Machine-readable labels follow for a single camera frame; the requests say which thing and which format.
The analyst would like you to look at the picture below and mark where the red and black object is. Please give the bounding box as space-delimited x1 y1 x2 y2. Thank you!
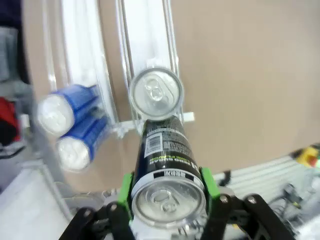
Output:
0 96 23 146

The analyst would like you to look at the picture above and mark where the clear plastic can dispenser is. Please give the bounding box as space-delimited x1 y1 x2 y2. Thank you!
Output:
42 0 196 140

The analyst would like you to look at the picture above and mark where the black drink can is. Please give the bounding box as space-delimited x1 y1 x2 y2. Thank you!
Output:
130 117 208 227

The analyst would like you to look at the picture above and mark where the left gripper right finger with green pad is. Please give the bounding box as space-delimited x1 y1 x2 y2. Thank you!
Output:
199 166 296 240

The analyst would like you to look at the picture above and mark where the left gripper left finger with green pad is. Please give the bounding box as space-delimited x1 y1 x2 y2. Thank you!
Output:
61 172 137 240

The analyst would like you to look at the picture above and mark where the black cable loop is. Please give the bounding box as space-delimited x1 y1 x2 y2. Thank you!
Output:
216 170 233 188

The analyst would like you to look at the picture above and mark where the grey cable with connector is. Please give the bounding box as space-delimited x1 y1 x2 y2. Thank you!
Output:
271 183 305 213

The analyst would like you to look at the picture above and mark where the silver-top drink can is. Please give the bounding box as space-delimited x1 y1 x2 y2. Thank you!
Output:
128 66 185 121

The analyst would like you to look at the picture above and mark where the slotted aluminium rail surface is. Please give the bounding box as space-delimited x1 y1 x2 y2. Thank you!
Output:
214 149 320 201

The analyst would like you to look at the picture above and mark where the yellow emergency stop button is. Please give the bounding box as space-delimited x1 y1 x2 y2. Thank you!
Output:
299 145 320 169

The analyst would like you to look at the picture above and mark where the blue drink can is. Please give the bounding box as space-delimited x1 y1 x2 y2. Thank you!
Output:
54 112 110 173
37 84 101 137

